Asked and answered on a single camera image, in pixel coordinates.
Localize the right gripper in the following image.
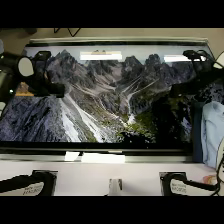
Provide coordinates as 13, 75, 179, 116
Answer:
170, 82, 198, 99

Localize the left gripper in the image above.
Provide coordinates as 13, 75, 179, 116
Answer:
41, 83, 66, 99

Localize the light blue shirt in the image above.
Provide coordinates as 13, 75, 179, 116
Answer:
200, 101, 224, 170

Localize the dark blue garment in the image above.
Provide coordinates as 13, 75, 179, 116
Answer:
191, 99, 205, 164

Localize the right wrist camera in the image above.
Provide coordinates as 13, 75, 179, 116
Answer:
182, 49, 202, 63

